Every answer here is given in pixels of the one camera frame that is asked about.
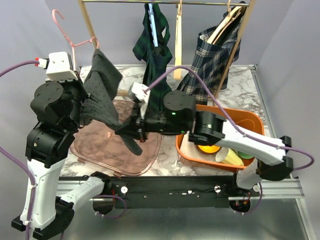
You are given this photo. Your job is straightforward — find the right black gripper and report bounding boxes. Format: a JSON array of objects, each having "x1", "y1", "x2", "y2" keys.
[{"x1": 114, "y1": 103, "x2": 187, "y2": 145}]

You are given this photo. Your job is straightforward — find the dark grey dotted skirt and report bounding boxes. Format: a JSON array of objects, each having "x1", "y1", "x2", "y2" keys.
[{"x1": 81, "y1": 48, "x2": 143, "y2": 156}]

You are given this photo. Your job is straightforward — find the pink wire hanger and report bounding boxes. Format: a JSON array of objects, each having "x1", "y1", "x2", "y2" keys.
[{"x1": 51, "y1": 9, "x2": 100, "y2": 71}]

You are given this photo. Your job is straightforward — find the green plaid skirt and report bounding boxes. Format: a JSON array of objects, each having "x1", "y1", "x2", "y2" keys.
[{"x1": 132, "y1": 2, "x2": 174, "y2": 113}]

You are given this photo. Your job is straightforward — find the light blue wavy hanger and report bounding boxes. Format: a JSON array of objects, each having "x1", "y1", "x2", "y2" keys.
[{"x1": 148, "y1": 3, "x2": 159, "y2": 47}]

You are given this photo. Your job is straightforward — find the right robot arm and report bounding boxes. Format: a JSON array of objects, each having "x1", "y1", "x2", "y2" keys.
[{"x1": 115, "y1": 90, "x2": 293, "y2": 196}]

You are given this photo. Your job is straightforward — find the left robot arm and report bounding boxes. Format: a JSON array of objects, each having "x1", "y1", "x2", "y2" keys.
[{"x1": 11, "y1": 79, "x2": 111, "y2": 240}]

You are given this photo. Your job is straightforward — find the empty wooden hanger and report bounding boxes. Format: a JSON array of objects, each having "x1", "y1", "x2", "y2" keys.
[{"x1": 174, "y1": 0, "x2": 182, "y2": 67}]

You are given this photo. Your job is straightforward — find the navy beige plaid skirt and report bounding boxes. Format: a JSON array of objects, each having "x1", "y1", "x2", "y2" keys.
[{"x1": 177, "y1": 12, "x2": 244, "y2": 105}]

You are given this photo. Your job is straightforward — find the wooden hanger with skirt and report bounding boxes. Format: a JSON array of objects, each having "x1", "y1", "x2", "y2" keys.
[{"x1": 206, "y1": 0, "x2": 246, "y2": 44}]

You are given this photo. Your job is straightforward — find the pink transparent basin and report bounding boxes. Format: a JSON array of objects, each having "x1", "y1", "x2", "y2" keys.
[{"x1": 70, "y1": 120, "x2": 162, "y2": 177}]

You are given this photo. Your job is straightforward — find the white board in bin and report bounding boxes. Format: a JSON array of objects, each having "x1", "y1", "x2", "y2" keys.
[{"x1": 179, "y1": 134, "x2": 216, "y2": 162}]

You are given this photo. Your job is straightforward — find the orange bowl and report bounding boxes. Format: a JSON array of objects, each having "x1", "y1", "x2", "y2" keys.
[{"x1": 195, "y1": 145, "x2": 221, "y2": 156}]

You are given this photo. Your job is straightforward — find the wooden clothes rack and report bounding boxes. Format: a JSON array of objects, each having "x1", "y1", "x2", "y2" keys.
[{"x1": 78, "y1": 0, "x2": 258, "y2": 105}]

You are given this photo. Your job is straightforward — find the yellow cup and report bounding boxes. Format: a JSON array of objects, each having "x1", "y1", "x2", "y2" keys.
[{"x1": 215, "y1": 147, "x2": 244, "y2": 166}]

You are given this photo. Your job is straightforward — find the green bowl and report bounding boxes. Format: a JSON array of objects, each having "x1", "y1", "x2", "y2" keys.
[{"x1": 236, "y1": 151, "x2": 255, "y2": 160}]

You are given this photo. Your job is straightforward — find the orange plastic bin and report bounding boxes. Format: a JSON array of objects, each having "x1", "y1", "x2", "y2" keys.
[{"x1": 175, "y1": 108, "x2": 265, "y2": 173}]

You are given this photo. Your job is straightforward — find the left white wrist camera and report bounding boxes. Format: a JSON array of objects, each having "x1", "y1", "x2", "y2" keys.
[{"x1": 46, "y1": 51, "x2": 78, "y2": 82}]

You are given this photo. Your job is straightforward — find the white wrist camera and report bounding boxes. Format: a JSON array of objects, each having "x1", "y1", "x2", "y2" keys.
[
  {"x1": 46, "y1": 51, "x2": 78, "y2": 82},
  {"x1": 128, "y1": 82, "x2": 151, "y2": 120}
]

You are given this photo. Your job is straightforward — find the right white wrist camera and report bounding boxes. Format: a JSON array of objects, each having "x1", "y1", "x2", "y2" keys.
[{"x1": 128, "y1": 82, "x2": 151, "y2": 120}]

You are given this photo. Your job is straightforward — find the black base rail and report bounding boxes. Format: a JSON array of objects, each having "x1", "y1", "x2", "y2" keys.
[{"x1": 101, "y1": 175, "x2": 248, "y2": 209}]

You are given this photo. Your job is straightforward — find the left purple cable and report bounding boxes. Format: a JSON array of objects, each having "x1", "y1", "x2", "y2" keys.
[{"x1": 0, "y1": 59, "x2": 41, "y2": 240}]

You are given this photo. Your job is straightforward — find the purple cable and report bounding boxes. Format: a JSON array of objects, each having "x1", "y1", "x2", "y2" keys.
[
  {"x1": 146, "y1": 65, "x2": 315, "y2": 171},
  {"x1": 0, "y1": 59, "x2": 41, "y2": 240}
]

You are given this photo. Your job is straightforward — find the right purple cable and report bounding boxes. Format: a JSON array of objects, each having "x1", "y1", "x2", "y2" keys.
[{"x1": 146, "y1": 65, "x2": 315, "y2": 171}]

